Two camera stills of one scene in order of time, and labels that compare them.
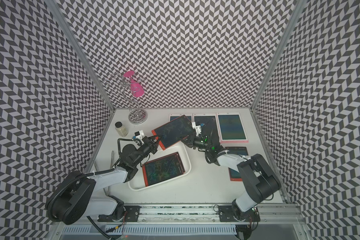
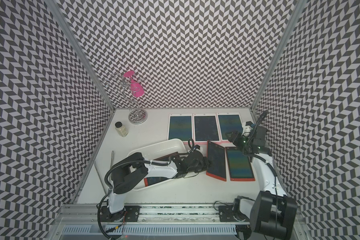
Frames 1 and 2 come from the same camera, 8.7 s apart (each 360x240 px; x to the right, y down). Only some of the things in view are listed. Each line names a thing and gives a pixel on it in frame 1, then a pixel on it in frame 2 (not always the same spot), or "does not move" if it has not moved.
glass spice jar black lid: [121, 130] does not move
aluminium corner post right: [299, 7] does not move
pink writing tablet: [230, 128] does not move
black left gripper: [150, 141] -> [206, 161]
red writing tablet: [173, 131] -> [216, 154]
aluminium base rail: [208, 214] does not move
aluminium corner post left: [55, 7] does not move
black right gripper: [190, 140] -> [235, 138]
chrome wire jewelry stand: [115, 81] does not move
